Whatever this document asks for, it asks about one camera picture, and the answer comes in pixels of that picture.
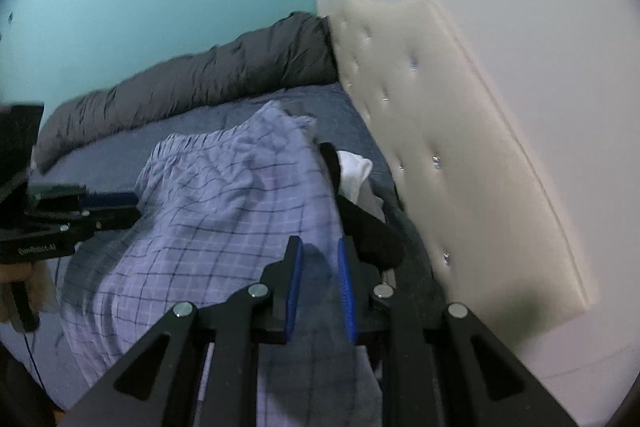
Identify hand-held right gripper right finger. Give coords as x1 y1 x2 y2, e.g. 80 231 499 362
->
338 237 576 427

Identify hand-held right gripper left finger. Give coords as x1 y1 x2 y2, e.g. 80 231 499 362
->
60 236 305 427

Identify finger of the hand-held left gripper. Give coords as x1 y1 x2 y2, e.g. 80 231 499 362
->
75 191 141 210
60 206 144 242

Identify light blue plaid shorts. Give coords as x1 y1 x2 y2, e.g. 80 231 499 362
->
60 99 382 427

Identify stack of folded clothes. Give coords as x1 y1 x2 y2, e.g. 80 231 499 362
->
319 142 448 313

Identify person's left hand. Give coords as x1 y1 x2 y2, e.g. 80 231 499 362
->
0 264 58 324

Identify dark grey rolled duvet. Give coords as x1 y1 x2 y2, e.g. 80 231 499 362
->
32 12 342 174

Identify blue patterned bed sheet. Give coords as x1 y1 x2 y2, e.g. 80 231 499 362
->
0 84 401 413

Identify cream tufted headboard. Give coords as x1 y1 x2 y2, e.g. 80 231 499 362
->
310 0 640 380

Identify black cable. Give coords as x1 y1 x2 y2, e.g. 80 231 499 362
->
20 329 53 400

